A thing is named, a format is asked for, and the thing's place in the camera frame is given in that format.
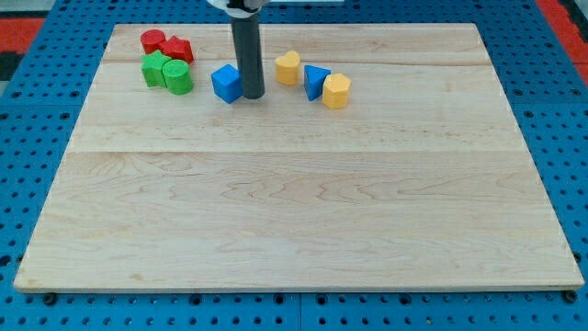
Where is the gray cylindrical pusher rod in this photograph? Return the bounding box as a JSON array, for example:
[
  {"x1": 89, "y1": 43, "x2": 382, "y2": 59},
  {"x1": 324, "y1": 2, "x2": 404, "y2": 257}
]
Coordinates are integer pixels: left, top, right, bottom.
[{"x1": 231, "y1": 14, "x2": 265, "y2": 99}]

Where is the blue cube block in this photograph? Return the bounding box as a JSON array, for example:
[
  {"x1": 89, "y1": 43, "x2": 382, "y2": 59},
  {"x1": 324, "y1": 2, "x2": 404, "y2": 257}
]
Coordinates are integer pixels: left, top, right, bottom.
[{"x1": 211, "y1": 64, "x2": 243, "y2": 104}]

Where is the green cylinder block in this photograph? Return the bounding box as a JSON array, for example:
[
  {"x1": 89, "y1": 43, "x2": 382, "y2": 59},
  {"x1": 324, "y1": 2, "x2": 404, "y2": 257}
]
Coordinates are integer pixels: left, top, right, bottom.
[{"x1": 162, "y1": 59, "x2": 194, "y2": 95}]

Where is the yellow hexagon block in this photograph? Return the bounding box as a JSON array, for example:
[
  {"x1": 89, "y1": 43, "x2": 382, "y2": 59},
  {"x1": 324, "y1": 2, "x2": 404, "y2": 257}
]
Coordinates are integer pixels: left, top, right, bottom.
[{"x1": 322, "y1": 74, "x2": 351, "y2": 109}]

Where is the light wooden board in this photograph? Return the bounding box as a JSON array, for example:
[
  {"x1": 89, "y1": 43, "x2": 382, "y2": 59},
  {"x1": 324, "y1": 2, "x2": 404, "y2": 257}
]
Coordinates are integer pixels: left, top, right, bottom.
[{"x1": 14, "y1": 23, "x2": 584, "y2": 293}]

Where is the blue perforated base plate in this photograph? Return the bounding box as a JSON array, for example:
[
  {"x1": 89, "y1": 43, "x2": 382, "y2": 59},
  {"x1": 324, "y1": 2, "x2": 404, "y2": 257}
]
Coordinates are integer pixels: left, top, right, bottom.
[{"x1": 1, "y1": 1, "x2": 587, "y2": 330}]

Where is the red cylinder block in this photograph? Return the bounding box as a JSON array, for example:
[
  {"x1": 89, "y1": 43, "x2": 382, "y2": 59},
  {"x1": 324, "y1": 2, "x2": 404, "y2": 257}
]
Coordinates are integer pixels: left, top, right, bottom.
[{"x1": 140, "y1": 29, "x2": 166, "y2": 54}]

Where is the green star block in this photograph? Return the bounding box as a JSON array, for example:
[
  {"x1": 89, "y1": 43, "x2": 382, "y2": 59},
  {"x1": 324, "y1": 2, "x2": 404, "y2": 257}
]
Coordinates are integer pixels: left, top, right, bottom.
[{"x1": 141, "y1": 50, "x2": 172, "y2": 87}]

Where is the blue triangle block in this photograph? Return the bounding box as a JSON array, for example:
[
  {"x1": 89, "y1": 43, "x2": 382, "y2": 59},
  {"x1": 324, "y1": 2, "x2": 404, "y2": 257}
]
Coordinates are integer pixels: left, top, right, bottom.
[{"x1": 304, "y1": 64, "x2": 331, "y2": 101}]

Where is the yellow heart block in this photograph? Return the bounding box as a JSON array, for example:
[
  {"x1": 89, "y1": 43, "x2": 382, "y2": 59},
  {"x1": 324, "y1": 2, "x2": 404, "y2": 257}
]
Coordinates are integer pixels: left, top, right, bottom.
[{"x1": 275, "y1": 51, "x2": 300, "y2": 86}]

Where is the red star block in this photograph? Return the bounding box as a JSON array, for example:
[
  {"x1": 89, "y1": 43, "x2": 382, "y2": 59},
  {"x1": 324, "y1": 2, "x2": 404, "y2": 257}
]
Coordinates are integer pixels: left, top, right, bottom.
[{"x1": 160, "y1": 36, "x2": 195, "y2": 63}]

